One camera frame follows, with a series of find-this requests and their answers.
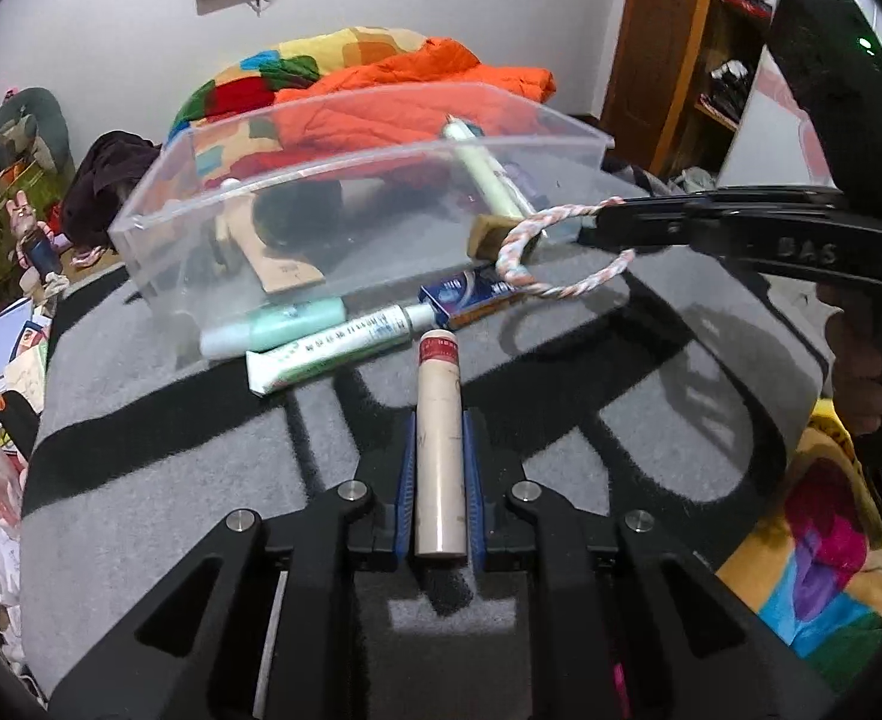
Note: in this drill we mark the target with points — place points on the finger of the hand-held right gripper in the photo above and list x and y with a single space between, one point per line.
711 232
711 202

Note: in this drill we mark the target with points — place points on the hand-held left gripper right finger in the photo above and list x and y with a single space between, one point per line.
475 487

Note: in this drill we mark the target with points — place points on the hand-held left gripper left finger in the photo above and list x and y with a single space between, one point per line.
405 480

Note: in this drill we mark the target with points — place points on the beige tube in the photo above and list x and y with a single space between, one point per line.
439 450

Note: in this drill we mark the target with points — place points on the wooden block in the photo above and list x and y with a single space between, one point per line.
486 236

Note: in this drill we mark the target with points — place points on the clear plastic box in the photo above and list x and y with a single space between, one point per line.
381 255

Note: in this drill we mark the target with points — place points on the light green tube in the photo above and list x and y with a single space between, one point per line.
486 172

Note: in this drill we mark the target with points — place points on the wooden brush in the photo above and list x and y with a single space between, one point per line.
276 255

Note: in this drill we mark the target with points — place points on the person's right hand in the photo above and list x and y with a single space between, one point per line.
857 367

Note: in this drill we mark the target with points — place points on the green white toothpaste tube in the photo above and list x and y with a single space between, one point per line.
321 356

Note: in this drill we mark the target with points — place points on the wooden bookshelf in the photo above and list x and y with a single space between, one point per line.
666 52

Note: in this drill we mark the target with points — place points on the blue toothpaste box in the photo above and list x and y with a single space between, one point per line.
463 296

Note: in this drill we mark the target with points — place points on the mint green tube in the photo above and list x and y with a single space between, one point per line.
276 326

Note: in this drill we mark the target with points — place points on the orange jacket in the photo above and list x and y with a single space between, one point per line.
411 67

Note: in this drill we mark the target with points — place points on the dark cloth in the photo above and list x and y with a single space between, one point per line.
103 180

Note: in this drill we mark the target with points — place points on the rabbit toy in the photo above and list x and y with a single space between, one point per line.
36 240

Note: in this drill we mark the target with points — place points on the grey neck pillow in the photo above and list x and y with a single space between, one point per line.
43 112

